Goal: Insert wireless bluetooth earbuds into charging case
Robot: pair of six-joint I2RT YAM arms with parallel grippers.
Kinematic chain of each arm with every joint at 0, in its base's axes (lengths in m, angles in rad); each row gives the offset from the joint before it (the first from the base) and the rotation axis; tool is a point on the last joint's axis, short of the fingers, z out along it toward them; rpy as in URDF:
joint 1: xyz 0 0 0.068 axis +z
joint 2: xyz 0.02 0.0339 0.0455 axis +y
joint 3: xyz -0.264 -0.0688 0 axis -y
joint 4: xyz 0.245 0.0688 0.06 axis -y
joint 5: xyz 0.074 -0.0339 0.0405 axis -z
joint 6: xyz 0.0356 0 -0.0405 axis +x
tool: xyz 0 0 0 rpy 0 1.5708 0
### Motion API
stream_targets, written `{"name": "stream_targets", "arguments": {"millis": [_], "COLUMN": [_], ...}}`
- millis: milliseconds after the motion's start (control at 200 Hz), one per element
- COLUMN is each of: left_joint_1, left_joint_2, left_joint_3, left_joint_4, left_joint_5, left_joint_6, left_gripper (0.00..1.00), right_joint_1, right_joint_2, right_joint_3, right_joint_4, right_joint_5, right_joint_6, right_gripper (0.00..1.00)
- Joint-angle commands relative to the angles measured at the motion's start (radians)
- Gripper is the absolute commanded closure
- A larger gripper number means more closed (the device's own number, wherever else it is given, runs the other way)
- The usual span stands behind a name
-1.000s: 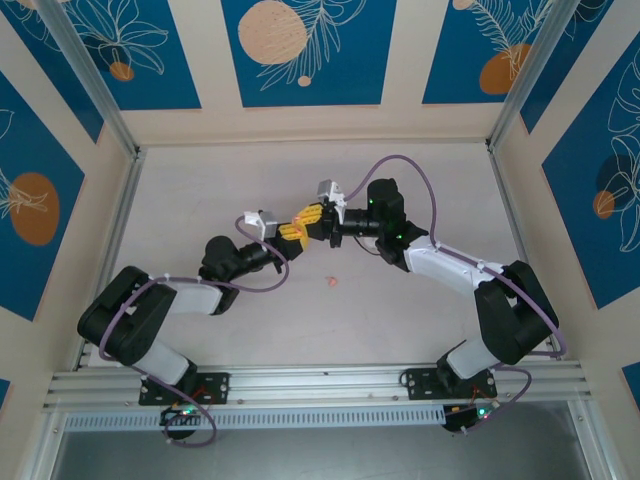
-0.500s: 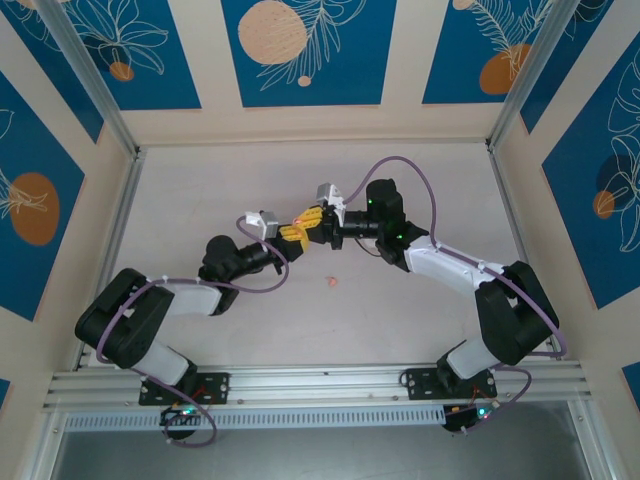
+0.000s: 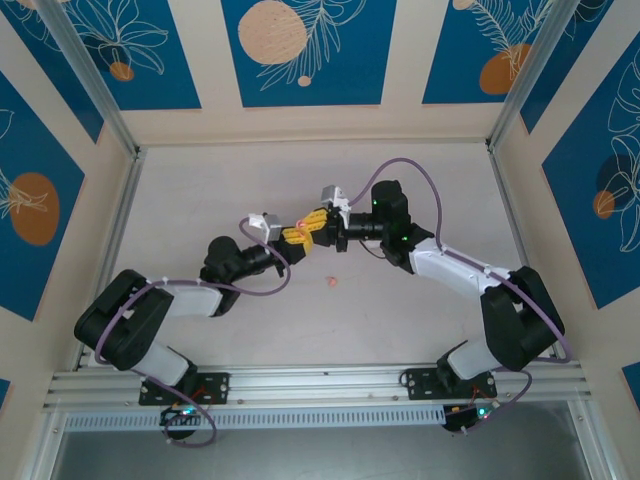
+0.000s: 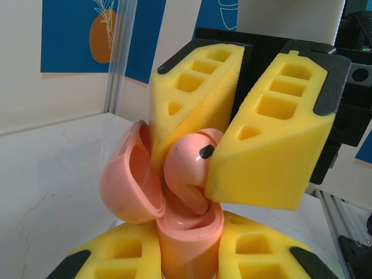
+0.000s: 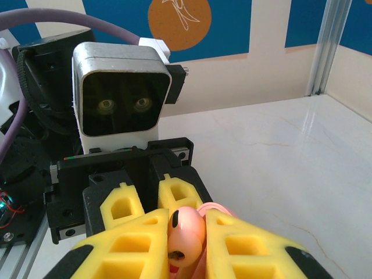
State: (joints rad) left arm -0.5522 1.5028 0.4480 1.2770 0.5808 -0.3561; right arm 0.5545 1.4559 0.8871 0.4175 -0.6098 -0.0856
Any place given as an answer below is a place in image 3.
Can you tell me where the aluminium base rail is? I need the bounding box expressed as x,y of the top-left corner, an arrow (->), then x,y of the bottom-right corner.
43,366 -> 586,409

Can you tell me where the grey metal sheet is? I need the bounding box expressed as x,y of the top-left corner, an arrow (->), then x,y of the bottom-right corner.
49,428 -> 594,480

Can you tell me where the grey slotted cable duct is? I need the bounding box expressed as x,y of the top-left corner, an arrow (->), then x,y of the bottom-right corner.
64,409 -> 446,432

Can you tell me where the blue floral wall panel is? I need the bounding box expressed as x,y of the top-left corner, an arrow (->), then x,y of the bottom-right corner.
519,0 -> 640,135
221,0 -> 399,109
54,0 -> 203,112
0,0 -> 105,145
0,72 -> 86,322
422,0 -> 557,106
542,47 -> 640,310

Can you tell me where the black controller board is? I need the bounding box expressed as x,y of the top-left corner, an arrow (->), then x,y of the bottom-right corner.
442,403 -> 496,437
158,403 -> 201,427

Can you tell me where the aluminium table edge rail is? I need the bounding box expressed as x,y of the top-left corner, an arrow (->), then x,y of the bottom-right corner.
27,146 -> 147,480
487,143 -> 621,480

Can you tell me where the aluminium frame post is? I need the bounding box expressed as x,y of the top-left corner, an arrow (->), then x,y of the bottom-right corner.
35,0 -> 146,160
485,0 -> 600,151

